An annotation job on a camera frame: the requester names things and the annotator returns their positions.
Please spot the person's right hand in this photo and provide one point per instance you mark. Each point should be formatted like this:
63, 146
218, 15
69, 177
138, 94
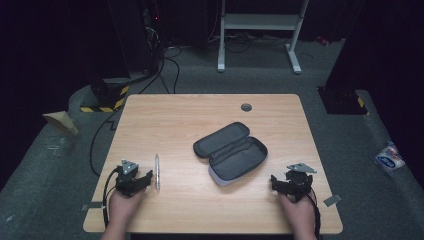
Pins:
300, 215

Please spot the grey tape strip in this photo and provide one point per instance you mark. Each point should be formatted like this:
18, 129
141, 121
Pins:
93, 206
332, 200

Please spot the dark equipment tower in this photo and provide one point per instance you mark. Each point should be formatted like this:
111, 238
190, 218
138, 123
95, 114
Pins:
140, 33

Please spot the white metal stand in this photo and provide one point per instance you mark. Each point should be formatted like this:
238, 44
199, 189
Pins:
260, 21

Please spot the black yellow striped stand base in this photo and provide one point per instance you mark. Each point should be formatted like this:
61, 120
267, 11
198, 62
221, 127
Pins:
343, 101
106, 100

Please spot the small red object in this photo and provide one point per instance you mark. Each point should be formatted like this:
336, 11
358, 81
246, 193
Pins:
322, 40

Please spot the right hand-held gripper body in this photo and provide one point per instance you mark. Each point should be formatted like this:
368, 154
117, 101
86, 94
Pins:
298, 181

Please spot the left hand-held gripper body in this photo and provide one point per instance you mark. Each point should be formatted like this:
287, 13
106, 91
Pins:
126, 176

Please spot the white and blue packet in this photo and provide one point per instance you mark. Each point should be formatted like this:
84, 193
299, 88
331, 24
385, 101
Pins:
390, 156

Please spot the person's left hand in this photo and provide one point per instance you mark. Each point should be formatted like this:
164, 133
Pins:
124, 206

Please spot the black pencil case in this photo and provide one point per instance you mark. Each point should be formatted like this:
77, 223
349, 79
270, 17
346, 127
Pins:
233, 153

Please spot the tan cardboard piece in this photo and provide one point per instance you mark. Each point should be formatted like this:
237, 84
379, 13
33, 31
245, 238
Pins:
61, 120

